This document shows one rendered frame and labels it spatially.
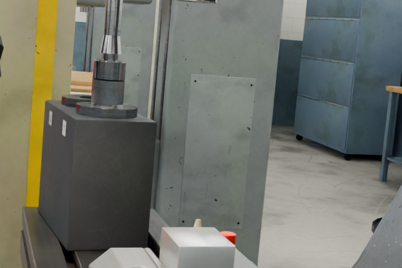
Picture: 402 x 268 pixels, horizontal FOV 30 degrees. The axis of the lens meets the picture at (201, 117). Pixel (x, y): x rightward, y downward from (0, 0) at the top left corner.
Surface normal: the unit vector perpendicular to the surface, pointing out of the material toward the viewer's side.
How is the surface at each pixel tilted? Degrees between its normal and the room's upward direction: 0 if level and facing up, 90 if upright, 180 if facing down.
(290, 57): 90
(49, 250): 0
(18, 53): 90
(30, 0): 90
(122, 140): 90
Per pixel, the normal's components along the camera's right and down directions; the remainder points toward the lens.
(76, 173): 0.38, 0.15
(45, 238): 0.09, -0.99
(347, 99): -0.96, -0.05
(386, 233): -0.81, -0.47
